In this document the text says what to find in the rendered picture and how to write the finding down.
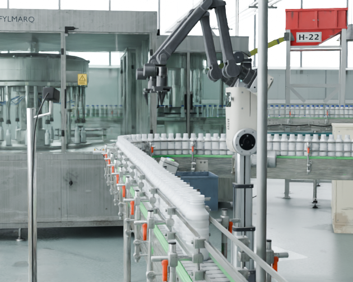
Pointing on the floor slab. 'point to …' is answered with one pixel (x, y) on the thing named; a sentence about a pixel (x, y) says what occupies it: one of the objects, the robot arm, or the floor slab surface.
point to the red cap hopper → (298, 22)
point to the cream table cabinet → (348, 191)
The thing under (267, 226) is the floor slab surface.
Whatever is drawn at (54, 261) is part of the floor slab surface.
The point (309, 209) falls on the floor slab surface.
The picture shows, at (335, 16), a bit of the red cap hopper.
